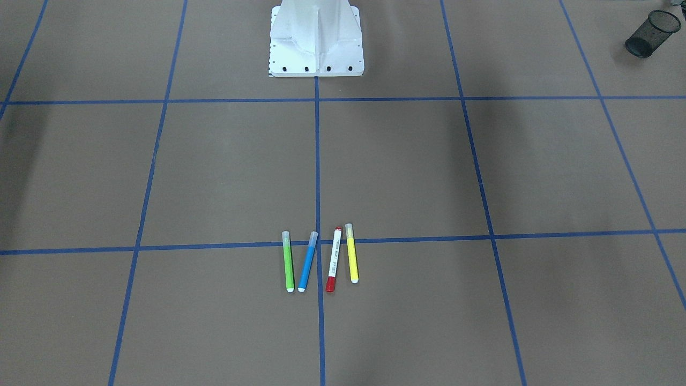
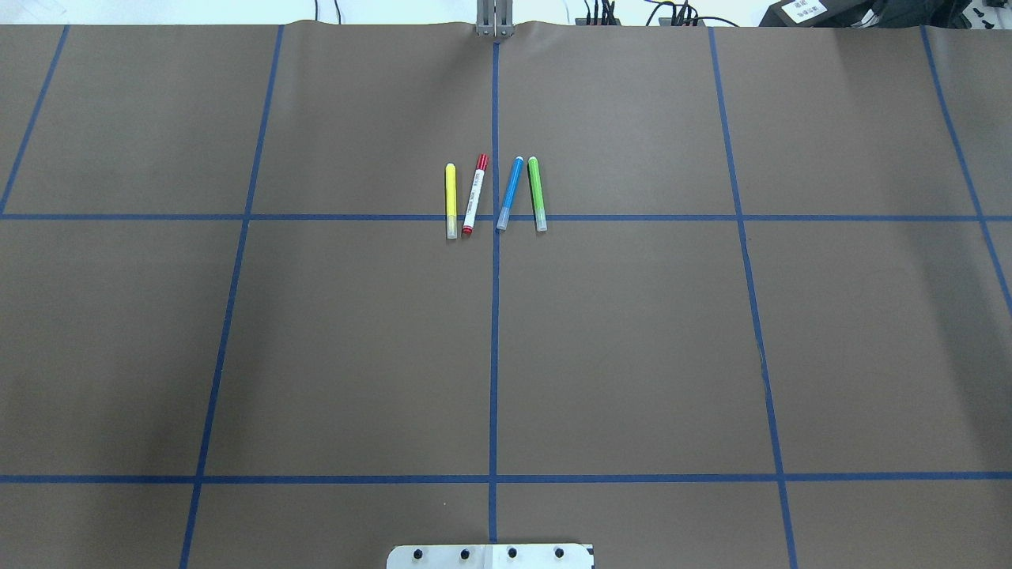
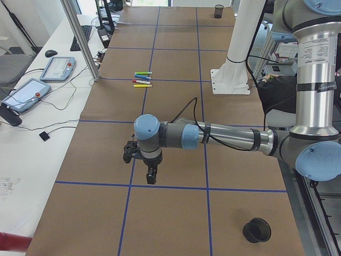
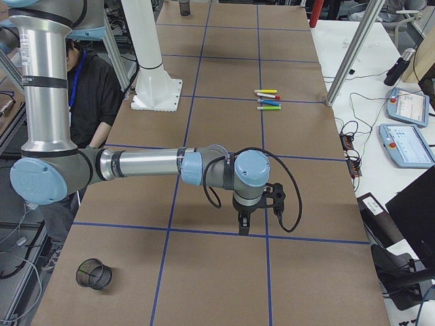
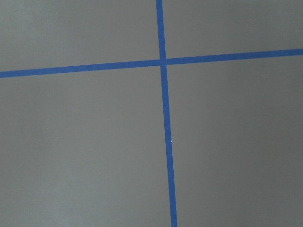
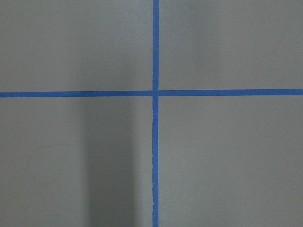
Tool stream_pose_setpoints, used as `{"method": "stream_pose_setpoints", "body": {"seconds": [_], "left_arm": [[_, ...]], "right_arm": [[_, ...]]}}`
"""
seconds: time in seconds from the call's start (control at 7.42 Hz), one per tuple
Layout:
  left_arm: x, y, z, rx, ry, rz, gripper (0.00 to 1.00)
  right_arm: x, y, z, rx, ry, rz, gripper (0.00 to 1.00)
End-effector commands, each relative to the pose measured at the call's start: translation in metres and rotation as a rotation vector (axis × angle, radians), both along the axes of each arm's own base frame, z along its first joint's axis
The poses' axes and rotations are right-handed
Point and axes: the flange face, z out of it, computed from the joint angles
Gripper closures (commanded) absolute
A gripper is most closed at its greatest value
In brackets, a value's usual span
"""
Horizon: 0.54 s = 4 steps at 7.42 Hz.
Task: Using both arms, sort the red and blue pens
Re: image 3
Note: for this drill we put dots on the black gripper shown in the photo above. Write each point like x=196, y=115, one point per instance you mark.
x=152, y=161

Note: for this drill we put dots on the red marker pen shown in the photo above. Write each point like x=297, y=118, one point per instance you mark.
x=141, y=82

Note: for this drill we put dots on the blue marker pen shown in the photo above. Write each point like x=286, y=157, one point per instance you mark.
x=142, y=77

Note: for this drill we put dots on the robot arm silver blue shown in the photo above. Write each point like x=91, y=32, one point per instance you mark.
x=311, y=146

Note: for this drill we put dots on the yellow marker pen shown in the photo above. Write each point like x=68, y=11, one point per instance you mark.
x=142, y=85

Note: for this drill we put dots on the green marker pen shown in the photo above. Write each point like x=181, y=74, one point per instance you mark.
x=143, y=73

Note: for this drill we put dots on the small black square device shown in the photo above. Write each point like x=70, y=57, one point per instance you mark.
x=44, y=136

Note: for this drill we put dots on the black cup near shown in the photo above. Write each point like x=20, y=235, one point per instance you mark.
x=257, y=230

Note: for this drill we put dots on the white chair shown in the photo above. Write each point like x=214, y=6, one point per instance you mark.
x=280, y=119

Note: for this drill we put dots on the teach pendant far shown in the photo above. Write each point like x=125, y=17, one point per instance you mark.
x=58, y=69

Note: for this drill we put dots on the teach pendant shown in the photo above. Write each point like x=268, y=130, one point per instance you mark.
x=27, y=95
x=58, y=69

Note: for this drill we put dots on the teach pendant near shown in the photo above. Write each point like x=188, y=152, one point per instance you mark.
x=27, y=95

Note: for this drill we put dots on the seated person in black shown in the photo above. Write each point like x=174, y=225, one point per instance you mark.
x=278, y=93

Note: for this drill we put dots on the red object at corner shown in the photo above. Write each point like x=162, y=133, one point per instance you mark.
x=14, y=243

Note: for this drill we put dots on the black computer mouse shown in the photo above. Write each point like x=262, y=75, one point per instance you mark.
x=50, y=53

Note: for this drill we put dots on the grey office chair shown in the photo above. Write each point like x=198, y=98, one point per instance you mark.
x=13, y=66

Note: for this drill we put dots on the black mesh pen holder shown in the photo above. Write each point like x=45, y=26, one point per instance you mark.
x=218, y=11

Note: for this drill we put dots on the white camera post with base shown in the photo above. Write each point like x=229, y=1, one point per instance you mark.
x=232, y=77

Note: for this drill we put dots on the black cylindrical handle object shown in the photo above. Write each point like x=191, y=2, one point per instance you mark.
x=10, y=116

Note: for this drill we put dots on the aluminium frame post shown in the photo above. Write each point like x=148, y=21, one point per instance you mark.
x=80, y=37

